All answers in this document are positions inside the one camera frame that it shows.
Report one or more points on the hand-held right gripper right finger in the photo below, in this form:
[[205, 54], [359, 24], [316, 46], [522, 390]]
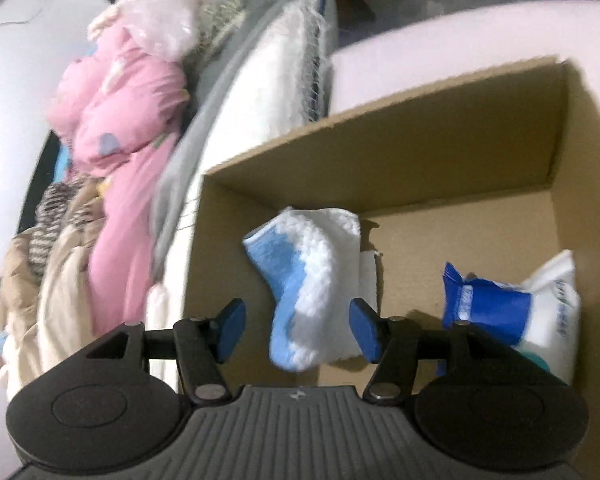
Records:
[[364, 331]]

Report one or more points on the blue tissue packet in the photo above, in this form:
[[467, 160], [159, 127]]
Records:
[[490, 310]]

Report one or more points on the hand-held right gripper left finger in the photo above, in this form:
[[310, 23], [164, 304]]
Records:
[[231, 331]]

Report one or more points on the brown cardboard box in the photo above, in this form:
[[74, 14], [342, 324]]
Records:
[[460, 160]]

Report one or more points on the clear plastic bag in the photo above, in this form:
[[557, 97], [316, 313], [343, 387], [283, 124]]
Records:
[[165, 15]]

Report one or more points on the white wet wipes packet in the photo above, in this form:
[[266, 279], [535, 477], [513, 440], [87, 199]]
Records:
[[555, 300]]

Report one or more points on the white fluffy blanket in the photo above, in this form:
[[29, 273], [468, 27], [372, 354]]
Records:
[[280, 70]]

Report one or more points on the pink printed quilt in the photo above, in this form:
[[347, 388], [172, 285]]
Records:
[[130, 125]]

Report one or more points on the beige cloth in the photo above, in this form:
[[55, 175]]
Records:
[[65, 300]]

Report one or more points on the olive patterned pillow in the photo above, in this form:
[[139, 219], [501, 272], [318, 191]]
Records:
[[230, 5]]

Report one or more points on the white folded cloth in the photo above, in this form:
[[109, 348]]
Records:
[[367, 280]]

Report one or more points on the blue and white sock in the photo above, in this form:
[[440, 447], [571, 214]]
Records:
[[310, 270]]

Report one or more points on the brown striped cloth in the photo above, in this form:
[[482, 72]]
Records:
[[50, 225]]

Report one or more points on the grey blanket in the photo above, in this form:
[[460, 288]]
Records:
[[215, 105]]

